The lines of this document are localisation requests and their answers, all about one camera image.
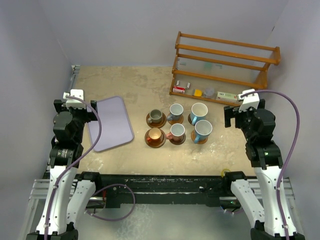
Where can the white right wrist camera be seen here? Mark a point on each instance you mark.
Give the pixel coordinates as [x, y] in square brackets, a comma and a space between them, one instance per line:
[248, 100]

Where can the light blue mug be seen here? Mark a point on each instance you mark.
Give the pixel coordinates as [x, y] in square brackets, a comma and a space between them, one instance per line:
[199, 112]

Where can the green white box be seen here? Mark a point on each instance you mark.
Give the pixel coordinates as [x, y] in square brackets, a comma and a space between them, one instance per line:
[226, 97]

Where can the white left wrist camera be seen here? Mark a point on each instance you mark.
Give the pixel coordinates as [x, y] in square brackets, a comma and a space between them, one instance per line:
[74, 99]

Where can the large brown ringed coaster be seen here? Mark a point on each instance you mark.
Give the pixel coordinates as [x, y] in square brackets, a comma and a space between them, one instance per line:
[156, 125]

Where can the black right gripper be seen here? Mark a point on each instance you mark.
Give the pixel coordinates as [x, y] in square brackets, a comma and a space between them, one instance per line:
[229, 113]

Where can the olive green cup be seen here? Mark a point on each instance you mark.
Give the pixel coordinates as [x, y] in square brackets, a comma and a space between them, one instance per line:
[155, 116]

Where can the dark walnut coaster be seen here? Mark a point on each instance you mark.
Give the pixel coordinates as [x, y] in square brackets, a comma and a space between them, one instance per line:
[178, 142]

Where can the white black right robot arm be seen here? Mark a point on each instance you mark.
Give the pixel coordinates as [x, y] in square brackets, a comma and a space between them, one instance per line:
[270, 217]

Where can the large brown grooved coaster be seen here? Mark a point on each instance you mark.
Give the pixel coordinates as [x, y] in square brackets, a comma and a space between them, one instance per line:
[158, 143]

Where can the red handled white cup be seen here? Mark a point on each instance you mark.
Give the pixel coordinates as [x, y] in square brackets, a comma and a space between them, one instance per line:
[176, 133]

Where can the clear plastic jar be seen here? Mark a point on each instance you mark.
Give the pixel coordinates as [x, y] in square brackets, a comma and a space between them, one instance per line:
[208, 93]

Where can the red white box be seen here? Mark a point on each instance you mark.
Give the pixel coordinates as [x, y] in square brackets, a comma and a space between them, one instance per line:
[178, 89]

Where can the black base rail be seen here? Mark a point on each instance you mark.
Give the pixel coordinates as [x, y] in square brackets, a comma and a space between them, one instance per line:
[121, 189]

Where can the large blue mug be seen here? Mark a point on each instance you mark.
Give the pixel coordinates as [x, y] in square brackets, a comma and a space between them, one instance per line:
[203, 129]

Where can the dark wood coaster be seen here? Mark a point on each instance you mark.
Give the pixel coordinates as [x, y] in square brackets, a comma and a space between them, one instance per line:
[192, 119]

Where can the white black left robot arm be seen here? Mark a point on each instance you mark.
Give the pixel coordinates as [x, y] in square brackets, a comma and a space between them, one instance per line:
[63, 209]

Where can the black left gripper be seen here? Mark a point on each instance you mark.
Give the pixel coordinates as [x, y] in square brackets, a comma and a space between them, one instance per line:
[89, 115]

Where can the wooden shelf rack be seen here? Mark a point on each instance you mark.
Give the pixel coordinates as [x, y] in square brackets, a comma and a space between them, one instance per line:
[227, 66]

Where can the yellow tape roll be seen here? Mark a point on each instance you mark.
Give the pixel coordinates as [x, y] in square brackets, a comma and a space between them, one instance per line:
[224, 172]

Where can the orange brown cup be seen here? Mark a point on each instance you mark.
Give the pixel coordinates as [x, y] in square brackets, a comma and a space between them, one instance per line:
[154, 134]

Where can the teal blue cup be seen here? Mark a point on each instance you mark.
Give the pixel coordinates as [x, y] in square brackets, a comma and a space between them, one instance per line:
[175, 112]

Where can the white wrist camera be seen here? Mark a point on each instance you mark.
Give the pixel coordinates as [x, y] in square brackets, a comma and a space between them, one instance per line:
[248, 100]
[74, 99]

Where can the light orange wood coaster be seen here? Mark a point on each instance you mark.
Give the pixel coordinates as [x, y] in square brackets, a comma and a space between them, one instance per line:
[193, 138]

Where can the lavender plastic tray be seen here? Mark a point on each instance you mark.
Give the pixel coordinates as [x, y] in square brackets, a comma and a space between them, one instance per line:
[116, 127]

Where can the yellow small container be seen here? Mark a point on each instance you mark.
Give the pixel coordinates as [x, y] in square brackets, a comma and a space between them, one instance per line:
[197, 93]

